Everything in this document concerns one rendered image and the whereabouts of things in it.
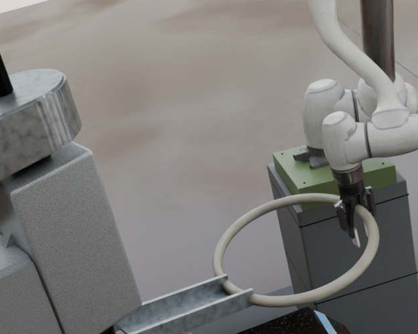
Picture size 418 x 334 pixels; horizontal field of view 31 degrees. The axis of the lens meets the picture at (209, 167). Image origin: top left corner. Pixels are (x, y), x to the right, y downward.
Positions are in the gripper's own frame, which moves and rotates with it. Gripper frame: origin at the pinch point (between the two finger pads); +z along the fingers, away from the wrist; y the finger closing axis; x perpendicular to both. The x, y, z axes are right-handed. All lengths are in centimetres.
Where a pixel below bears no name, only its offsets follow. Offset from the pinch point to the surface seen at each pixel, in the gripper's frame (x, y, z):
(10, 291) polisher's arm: 30, 96, -57
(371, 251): 21.0, 9.4, -10.6
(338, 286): 25.7, 23.6, -9.9
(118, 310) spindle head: 27, 78, -37
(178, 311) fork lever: 8, 62, -14
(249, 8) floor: -498, -195, 104
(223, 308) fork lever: 15, 52, -13
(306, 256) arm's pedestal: -30.4, 7.0, 23.1
